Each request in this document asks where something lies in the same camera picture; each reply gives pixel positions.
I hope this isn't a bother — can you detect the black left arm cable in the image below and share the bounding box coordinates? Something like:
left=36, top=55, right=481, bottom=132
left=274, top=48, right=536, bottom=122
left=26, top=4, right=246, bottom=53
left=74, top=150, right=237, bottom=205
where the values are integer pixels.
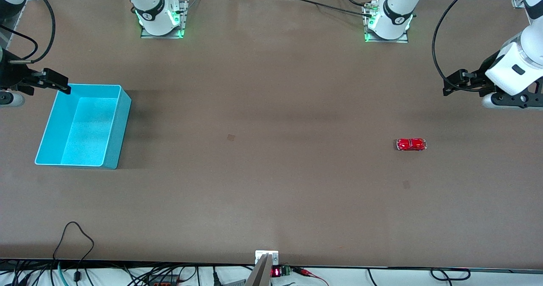
left=432, top=0, right=485, bottom=93

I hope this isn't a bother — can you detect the thin black looped cable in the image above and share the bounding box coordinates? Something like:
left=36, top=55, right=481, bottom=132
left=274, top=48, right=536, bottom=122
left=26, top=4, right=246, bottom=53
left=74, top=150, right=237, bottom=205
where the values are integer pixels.
left=52, top=222, right=95, bottom=282

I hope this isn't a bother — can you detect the black flat loop cable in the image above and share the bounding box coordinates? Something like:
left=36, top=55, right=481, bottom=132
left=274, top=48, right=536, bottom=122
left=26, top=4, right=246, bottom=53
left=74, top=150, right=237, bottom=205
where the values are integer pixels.
left=430, top=268, right=471, bottom=281

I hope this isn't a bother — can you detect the long black table cable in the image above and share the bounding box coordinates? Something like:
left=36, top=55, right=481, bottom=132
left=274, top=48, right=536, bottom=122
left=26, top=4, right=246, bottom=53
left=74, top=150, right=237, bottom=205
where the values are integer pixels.
left=278, top=0, right=374, bottom=17

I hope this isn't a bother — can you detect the red clip lead wire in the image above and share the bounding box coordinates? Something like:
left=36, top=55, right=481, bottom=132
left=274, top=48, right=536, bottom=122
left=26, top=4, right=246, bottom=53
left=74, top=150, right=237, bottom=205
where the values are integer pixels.
left=292, top=268, right=330, bottom=286

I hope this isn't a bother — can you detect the black camera bracket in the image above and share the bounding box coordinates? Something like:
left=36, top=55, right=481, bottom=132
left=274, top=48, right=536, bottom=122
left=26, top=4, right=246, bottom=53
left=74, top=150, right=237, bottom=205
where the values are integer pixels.
left=494, top=81, right=543, bottom=108

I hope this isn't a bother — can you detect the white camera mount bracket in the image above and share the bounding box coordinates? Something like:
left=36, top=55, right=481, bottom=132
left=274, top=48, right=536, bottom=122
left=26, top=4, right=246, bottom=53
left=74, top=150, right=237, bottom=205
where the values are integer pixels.
left=255, top=250, right=279, bottom=265

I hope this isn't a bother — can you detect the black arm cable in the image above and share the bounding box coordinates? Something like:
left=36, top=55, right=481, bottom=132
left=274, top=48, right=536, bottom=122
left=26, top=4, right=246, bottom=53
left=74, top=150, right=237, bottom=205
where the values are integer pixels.
left=8, top=0, right=56, bottom=64
left=432, top=0, right=485, bottom=93

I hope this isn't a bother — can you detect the blue plastic box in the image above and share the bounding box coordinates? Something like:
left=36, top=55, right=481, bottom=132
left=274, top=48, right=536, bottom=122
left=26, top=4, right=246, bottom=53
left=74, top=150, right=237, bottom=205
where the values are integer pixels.
left=35, top=84, right=132, bottom=170

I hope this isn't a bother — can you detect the grey camera mount pole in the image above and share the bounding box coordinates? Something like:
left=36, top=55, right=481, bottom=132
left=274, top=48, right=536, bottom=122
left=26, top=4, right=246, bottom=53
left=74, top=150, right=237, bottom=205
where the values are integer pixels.
left=245, top=253, right=272, bottom=286

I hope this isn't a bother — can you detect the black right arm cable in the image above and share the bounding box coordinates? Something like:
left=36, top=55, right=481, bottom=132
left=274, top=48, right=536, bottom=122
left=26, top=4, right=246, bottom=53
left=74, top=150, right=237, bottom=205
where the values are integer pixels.
left=8, top=0, right=56, bottom=64

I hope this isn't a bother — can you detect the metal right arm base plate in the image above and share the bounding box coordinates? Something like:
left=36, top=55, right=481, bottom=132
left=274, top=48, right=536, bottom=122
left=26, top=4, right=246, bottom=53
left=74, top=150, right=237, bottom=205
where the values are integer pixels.
left=140, top=0, right=190, bottom=39

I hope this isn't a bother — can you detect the red beetle toy car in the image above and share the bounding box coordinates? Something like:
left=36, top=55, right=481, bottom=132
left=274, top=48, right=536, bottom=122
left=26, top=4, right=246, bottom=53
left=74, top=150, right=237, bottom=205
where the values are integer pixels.
left=396, top=138, right=427, bottom=151

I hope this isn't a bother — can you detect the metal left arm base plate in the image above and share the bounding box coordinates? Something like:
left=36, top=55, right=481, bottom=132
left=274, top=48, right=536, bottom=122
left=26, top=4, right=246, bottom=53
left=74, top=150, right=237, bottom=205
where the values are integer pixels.
left=364, top=2, right=410, bottom=44

